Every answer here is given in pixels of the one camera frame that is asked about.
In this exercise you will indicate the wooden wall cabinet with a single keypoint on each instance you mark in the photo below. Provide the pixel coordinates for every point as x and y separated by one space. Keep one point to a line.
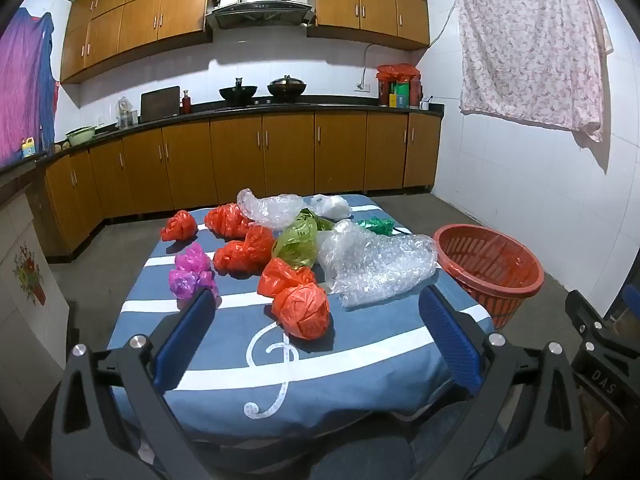
140 15
370 5

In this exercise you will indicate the purple hanging cloth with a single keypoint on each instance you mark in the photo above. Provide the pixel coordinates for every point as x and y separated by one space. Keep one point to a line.
25 90

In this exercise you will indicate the red bag of groceries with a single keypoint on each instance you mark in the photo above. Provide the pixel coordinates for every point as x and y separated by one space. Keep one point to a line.
397 72

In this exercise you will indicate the white plastic bag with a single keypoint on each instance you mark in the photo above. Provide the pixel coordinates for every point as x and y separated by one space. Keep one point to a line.
330 206

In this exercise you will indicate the yellow bottle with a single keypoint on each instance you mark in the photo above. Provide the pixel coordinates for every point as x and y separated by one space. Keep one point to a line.
28 150

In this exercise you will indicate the blue striped table cloth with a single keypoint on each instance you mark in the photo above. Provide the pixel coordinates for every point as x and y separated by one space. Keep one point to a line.
350 360

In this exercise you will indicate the black kitchen countertop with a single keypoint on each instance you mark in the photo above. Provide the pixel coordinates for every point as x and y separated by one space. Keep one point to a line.
300 106

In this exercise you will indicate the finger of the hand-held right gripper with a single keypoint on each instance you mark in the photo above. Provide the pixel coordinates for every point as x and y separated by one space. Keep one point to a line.
587 330

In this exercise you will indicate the green basin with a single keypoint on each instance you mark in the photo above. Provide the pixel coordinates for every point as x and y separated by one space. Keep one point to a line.
80 136

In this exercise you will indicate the white wall outlet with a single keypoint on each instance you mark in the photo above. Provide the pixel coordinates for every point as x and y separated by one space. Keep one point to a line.
363 86

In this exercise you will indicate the large clear bubble wrap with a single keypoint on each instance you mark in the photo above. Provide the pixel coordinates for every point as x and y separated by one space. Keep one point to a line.
380 265

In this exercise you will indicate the green box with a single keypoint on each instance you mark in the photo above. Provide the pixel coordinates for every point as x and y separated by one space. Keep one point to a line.
402 95

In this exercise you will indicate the olive green plastic bag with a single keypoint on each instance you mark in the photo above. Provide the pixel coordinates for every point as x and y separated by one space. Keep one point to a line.
297 242

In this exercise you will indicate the glass jar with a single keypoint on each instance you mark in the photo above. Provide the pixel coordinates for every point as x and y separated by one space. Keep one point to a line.
125 112

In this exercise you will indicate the black wok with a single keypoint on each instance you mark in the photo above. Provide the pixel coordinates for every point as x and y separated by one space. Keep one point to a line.
237 94

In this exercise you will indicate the steel range hood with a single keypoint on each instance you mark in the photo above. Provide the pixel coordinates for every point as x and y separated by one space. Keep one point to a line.
260 10

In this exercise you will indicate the dark cutting board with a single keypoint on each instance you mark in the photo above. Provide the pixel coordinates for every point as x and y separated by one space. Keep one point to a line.
160 104

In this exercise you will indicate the pink plastic bag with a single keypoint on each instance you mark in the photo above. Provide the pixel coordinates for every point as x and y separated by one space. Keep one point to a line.
192 270

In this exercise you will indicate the red plastic basket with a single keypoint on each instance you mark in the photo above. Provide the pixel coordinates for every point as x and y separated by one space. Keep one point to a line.
520 285

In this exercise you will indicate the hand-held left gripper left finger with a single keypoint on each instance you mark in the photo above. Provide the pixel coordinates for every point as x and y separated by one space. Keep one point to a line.
184 342

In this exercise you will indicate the dark pot with lid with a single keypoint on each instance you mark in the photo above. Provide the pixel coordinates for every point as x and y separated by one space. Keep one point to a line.
286 88

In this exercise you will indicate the red plastic bag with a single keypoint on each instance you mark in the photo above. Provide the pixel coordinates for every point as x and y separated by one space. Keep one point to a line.
245 255
179 226
280 277
302 312
225 221

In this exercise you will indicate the wooden base cabinets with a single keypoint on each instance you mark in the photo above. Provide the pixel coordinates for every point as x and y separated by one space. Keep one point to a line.
285 155

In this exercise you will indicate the pink floral hanging sheet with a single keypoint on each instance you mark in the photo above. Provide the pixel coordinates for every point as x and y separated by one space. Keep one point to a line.
530 45

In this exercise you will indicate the white panel with flower print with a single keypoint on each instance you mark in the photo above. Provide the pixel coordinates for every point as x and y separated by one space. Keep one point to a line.
30 320

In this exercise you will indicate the red bottle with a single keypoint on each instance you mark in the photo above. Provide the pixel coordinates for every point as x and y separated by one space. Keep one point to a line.
186 105

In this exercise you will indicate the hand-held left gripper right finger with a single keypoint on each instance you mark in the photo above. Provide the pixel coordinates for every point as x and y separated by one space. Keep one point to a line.
450 342

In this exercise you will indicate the clear plastic bag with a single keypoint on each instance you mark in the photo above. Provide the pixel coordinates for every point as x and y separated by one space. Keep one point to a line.
270 210

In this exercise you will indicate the dark green plastic bag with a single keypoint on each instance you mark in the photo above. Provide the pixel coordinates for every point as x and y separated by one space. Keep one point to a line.
377 225

